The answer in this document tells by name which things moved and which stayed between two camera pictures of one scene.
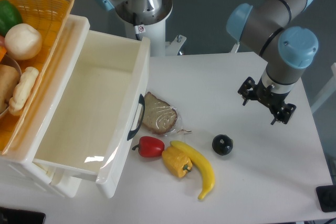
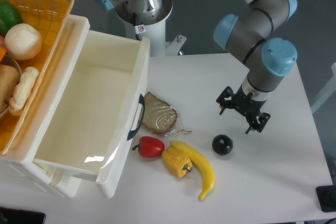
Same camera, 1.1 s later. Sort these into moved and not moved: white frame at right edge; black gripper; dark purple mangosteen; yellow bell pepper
Moved: black gripper
Not moved: white frame at right edge; yellow bell pepper; dark purple mangosteen
